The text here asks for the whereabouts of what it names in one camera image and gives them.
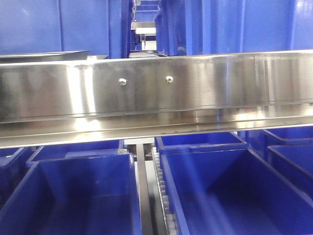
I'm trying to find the lower blue bin left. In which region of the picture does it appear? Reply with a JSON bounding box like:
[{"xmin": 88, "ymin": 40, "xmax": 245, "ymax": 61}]
[{"xmin": 0, "ymin": 154, "xmax": 142, "ymax": 235}]

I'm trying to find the silver metal tray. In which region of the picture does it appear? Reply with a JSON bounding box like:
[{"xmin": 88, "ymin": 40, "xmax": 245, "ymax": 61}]
[{"xmin": 0, "ymin": 50, "xmax": 89, "ymax": 64}]

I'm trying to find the blue bin behind centre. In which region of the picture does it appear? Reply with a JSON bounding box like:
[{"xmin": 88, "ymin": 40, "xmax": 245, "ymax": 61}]
[{"xmin": 156, "ymin": 132, "xmax": 248, "ymax": 154}]

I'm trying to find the stainless steel shelf rail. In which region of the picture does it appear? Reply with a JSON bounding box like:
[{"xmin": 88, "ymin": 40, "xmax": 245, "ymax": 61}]
[{"xmin": 0, "ymin": 50, "xmax": 313, "ymax": 148}]

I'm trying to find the lower white roller track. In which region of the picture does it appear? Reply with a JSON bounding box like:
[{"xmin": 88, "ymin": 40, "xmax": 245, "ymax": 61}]
[{"xmin": 152, "ymin": 147, "xmax": 179, "ymax": 235}]

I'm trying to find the lower blue bin centre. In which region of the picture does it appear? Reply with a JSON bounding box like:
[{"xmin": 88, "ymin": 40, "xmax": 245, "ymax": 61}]
[{"xmin": 160, "ymin": 149, "xmax": 313, "ymax": 235}]

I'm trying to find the lower blue bin far right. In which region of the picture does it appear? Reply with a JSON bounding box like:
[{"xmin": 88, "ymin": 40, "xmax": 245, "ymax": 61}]
[{"xmin": 267, "ymin": 145, "xmax": 313, "ymax": 197}]

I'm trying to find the blue bin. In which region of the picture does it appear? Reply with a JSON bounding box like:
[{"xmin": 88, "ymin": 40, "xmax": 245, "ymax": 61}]
[
  {"xmin": 0, "ymin": 154, "xmax": 142, "ymax": 235},
  {"xmin": 156, "ymin": 132, "xmax": 248, "ymax": 154},
  {"xmin": 160, "ymin": 149, "xmax": 313, "ymax": 235},
  {"xmin": 267, "ymin": 145, "xmax": 313, "ymax": 197}
]

